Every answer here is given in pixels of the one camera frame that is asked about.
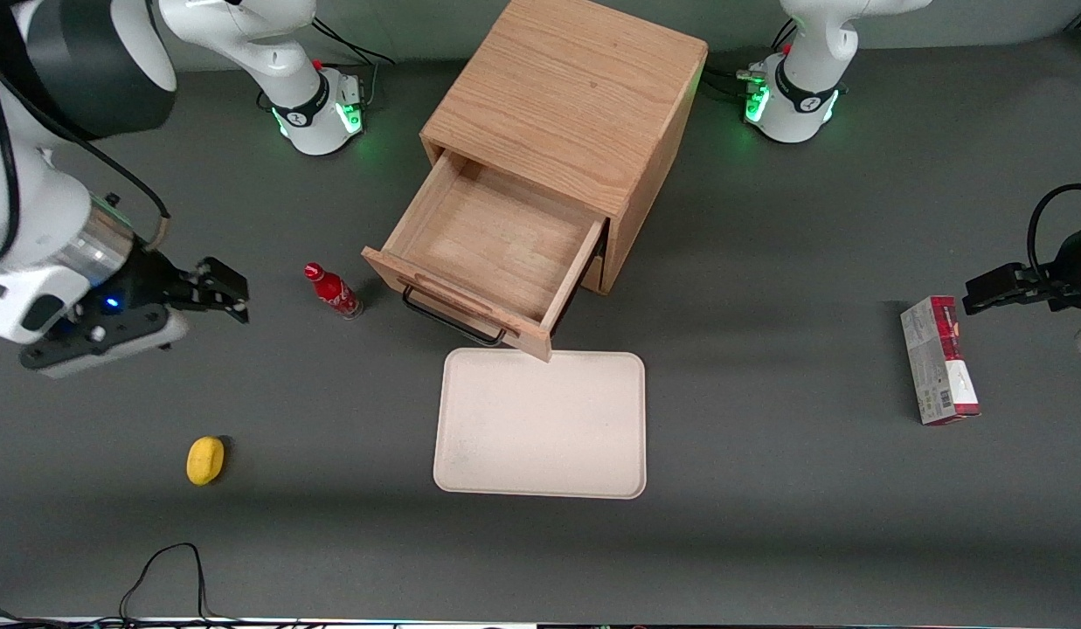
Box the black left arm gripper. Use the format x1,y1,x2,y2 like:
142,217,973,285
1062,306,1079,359
962,221,1081,316

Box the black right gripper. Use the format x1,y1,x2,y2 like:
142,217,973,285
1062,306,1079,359
64,247,251,343

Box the wooden drawer with black handle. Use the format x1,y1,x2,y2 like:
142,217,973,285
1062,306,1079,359
362,149,608,363

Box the wooden drawer cabinet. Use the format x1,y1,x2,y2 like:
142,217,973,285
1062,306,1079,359
418,0,710,296

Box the red and grey carton box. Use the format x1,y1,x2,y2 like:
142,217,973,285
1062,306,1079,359
899,295,981,427

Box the red cola bottle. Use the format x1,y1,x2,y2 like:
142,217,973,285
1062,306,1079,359
303,261,364,321

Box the yellow lemon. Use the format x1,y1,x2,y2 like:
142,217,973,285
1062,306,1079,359
186,436,226,487

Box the white rectangular plastic tray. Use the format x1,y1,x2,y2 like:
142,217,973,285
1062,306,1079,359
433,348,648,501

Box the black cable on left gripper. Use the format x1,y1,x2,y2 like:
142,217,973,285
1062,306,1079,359
1026,183,1081,282

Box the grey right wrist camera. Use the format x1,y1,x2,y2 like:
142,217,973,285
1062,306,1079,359
18,306,191,379

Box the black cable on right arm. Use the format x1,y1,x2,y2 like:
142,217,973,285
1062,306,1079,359
0,0,171,267

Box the black cables at arm base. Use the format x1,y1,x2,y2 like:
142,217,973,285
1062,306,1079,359
257,16,398,114
704,16,799,99

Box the black looped cable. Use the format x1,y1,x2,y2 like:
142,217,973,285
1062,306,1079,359
0,543,244,629

